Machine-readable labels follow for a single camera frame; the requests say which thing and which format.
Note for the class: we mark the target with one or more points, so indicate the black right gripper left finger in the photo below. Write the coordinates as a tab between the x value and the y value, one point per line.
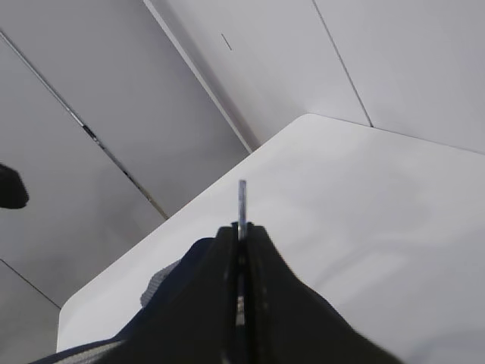
190	316

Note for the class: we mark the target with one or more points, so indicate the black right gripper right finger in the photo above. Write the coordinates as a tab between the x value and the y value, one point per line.
289	322

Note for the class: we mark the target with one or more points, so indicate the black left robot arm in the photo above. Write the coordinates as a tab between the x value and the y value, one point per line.
13	193

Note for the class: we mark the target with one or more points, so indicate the navy blue lunch bag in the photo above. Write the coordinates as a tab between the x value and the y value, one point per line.
237	345

